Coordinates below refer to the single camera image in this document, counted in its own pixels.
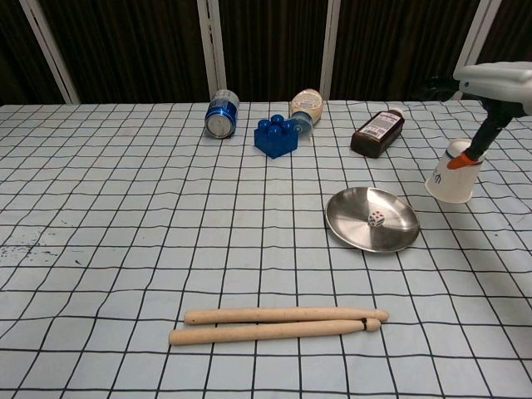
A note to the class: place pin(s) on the small white die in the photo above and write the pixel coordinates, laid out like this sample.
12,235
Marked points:
376,219

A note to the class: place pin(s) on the beige squeeze sauce bottle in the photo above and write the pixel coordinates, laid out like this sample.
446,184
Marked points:
306,106

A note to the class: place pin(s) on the white metal frame post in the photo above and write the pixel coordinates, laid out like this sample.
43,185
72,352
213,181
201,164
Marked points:
330,50
50,54
482,33
212,54

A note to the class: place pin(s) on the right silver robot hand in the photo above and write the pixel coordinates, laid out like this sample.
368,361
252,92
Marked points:
498,85

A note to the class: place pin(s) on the blue building block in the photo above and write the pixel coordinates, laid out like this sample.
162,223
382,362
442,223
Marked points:
276,139

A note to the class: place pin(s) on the blue soda can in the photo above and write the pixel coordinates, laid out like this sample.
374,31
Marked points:
221,116

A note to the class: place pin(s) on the brown medicine bottle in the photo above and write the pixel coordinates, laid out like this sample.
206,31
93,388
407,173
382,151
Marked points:
376,135

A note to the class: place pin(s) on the light blue checkered tablecloth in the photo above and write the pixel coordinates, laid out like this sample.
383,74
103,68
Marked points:
124,249

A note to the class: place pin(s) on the wooden drumstick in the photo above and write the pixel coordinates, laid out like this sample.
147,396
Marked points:
257,332
282,315

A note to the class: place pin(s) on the round metal plate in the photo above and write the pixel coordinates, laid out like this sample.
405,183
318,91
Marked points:
353,224

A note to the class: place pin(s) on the white paper cup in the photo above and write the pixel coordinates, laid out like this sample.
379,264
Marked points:
451,185

